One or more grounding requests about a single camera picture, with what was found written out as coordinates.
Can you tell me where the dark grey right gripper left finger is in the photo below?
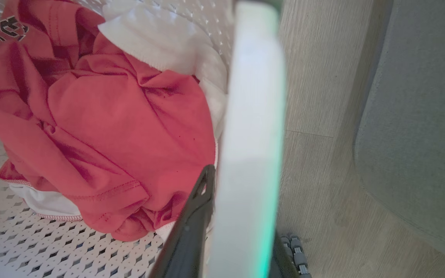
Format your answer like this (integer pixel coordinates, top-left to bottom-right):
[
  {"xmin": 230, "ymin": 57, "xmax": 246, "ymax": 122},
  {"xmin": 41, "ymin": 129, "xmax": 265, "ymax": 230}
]
[{"xmin": 148, "ymin": 164, "xmax": 216, "ymax": 278}]

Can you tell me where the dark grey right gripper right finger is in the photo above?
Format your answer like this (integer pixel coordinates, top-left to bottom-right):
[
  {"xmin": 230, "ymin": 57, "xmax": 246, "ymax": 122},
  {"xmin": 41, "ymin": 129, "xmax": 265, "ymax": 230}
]
[{"xmin": 270, "ymin": 231, "xmax": 312, "ymax": 278}]

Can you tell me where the white perforated laundry basket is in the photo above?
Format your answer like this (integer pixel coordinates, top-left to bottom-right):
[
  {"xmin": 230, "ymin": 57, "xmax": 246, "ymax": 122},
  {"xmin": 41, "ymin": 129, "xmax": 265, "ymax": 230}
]
[{"xmin": 0, "ymin": 0, "xmax": 287, "ymax": 278}]

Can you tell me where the red shirt with black print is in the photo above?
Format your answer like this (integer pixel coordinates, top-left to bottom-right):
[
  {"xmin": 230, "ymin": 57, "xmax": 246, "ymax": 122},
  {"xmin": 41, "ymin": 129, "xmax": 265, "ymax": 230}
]
[{"xmin": 0, "ymin": 0, "xmax": 217, "ymax": 242}]

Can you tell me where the grey rug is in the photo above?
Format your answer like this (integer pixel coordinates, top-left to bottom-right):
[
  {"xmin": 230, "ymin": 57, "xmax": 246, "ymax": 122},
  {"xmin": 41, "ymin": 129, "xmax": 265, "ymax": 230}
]
[{"xmin": 353, "ymin": 0, "xmax": 445, "ymax": 268}]

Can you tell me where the white garment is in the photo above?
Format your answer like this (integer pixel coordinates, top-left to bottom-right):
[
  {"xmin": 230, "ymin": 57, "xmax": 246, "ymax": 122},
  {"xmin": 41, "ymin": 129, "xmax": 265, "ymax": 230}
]
[{"xmin": 8, "ymin": 0, "xmax": 229, "ymax": 240}]

